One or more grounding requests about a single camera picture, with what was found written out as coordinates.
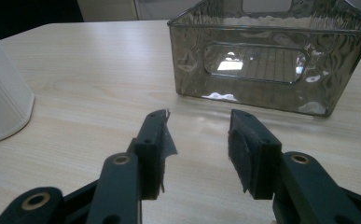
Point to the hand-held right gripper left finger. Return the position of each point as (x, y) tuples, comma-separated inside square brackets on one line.
[(150, 155)]

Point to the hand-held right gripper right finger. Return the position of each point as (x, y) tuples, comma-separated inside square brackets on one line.
[(256, 155)]

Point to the clear smoky plastic storage bin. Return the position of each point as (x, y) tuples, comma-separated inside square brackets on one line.
[(270, 56)]

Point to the white ribbed container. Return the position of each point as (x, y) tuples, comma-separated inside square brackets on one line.
[(2, 90)]

